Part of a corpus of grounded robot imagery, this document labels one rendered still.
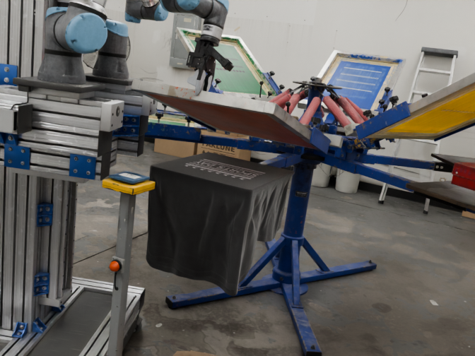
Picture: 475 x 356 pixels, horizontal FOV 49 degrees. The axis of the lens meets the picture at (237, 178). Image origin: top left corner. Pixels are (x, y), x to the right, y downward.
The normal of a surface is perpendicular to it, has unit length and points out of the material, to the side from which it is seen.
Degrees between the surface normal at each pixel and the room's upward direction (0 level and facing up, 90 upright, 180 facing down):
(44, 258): 90
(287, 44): 90
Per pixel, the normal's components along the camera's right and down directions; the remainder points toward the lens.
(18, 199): -0.09, 0.22
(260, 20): -0.43, 0.15
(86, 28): 0.58, 0.38
